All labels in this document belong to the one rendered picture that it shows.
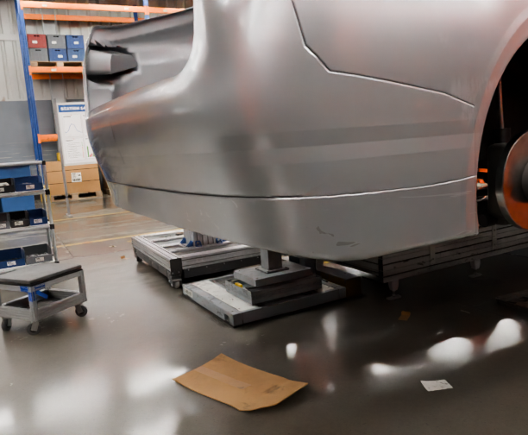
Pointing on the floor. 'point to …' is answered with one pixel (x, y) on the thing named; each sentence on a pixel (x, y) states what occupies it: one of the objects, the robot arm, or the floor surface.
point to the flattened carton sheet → (238, 384)
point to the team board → (72, 138)
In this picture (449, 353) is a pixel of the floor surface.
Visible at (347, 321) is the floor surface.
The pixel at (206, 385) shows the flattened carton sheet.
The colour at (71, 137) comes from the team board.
